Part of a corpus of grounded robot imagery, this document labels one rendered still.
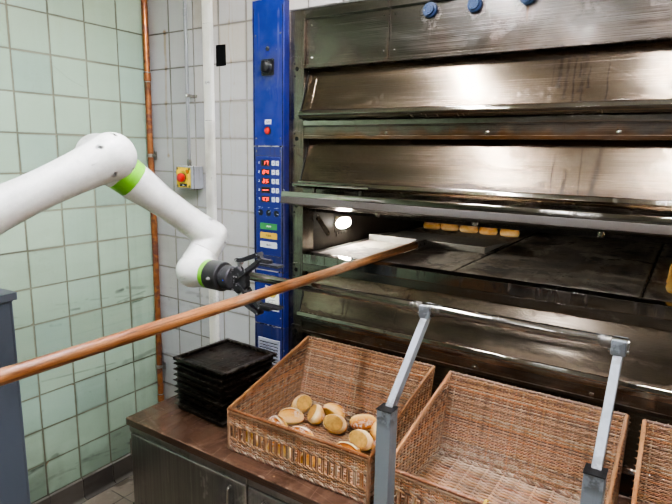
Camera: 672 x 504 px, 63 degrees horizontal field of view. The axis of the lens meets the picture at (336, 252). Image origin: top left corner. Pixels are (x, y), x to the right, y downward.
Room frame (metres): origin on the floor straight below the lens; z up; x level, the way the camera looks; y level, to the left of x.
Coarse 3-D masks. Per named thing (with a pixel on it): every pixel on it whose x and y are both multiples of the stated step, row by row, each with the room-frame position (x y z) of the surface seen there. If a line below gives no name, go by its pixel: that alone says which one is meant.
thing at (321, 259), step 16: (304, 256) 2.14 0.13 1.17; (320, 256) 2.10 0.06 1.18; (336, 256) 2.10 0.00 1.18; (368, 272) 1.98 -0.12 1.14; (384, 272) 1.94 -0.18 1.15; (400, 272) 1.91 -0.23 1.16; (416, 272) 1.88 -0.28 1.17; (432, 272) 1.84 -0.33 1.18; (448, 272) 1.84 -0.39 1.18; (480, 288) 1.75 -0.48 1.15; (496, 288) 1.72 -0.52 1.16; (512, 288) 1.69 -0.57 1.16; (528, 288) 1.67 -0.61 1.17; (544, 288) 1.64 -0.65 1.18; (560, 288) 1.64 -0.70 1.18; (576, 304) 1.59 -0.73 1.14; (592, 304) 1.56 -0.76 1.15; (608, 304) 1.54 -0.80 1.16; (624, 304) 1.52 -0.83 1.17; (640, 304) 1.50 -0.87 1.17; (656, 304) 1.48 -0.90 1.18
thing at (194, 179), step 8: (176, 168) 2.43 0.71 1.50; (184, 168) 2.41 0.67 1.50; (192, 168) 2.39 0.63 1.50; (200, 168) 2.43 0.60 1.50; (176, 176) 2.44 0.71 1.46; (192, 176) 2.39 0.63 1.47; (200, 176) 2.43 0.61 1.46; (184, 184) 2.41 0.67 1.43; (192, 184) 2.39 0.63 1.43; (200, 184) 2.43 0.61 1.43
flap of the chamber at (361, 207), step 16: (320, 208) 2.09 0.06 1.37; (336, 208) 1.95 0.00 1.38; (352, 208) 1.85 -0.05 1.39; (368, 208) 1.82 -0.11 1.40; (384, 208) 1.78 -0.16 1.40; (400, 208) 1.75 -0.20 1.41; (416, 208) 1.72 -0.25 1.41; (432, 208) 1.69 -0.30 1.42; (496, 224) 1.76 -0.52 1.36; (512, 224) 1.66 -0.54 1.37; (528, 224) 1.57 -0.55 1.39; (544, 224) 1.51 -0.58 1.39; (560, 224) 1.49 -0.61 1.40; (576, 224) 1.46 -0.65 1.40; (592, 224) 1.44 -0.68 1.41; (608, 224) 1.42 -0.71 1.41; (624, 224) 1.40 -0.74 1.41; (640, 224) 1.38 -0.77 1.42
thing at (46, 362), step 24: (360, 264) 1.89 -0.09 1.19; (264, 288) 1.47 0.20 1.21; (288, 288) 1.54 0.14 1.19; (192, 312) 1.25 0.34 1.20; (216, 312) 1.30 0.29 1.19; (120, 336) 1.08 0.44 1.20; (144, 336) 1.13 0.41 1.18; (48, 360) 0.95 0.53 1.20; (72, 360) 0.99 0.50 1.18; (0, 384) 0.88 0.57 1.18
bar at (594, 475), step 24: (312, 288) 1.66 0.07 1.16; (336, 288) 1.62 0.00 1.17; (432, 312) 1.44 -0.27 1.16; (456, 312) 1.40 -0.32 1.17; (480, 312) 1.38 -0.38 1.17; (552, 336) 1.27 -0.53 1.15; (576, 336) 1.24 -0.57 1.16; (600, 336) 1.22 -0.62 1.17; (408, 360) 1.36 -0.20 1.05; (384, 408) 1.27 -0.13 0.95; (384, 432) 1.26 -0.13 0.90; (600, 432) 1.07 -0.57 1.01; (384, 456) 1.26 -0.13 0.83; (600, 456) 1.04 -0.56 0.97; (384, 480) 1.26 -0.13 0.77; (600, 480) 0.99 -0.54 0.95
